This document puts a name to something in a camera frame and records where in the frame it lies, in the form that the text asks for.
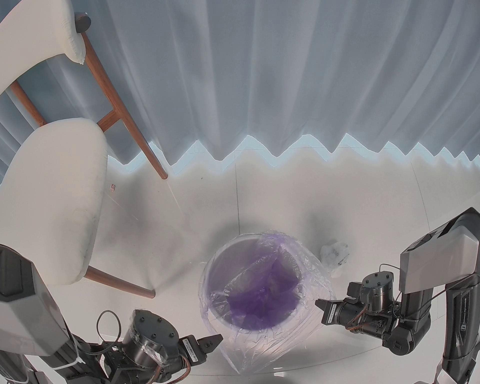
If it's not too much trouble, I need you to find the purple plastic bag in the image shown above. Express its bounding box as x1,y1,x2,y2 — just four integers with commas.
198,229,336,376

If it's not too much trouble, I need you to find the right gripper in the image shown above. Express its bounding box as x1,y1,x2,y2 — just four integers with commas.
322,299,367,333

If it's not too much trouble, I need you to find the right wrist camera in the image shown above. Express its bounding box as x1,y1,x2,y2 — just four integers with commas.
346,281,365,304

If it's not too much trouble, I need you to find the white trash bin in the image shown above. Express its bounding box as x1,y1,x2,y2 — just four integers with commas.
202,232,306,332

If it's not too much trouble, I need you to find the pale blue curtain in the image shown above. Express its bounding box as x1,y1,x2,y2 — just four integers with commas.
0,0,480,177

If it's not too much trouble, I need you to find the black cable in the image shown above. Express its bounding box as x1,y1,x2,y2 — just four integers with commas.
97,310,122,347

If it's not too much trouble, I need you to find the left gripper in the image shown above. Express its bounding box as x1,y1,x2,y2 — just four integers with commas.
161,335,207,376

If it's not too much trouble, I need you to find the white cushioned wooden chair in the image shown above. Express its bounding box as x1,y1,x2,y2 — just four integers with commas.
0,0,169,300

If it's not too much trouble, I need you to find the crumpled white paper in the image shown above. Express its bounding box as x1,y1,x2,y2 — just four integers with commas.
320,242,350,278

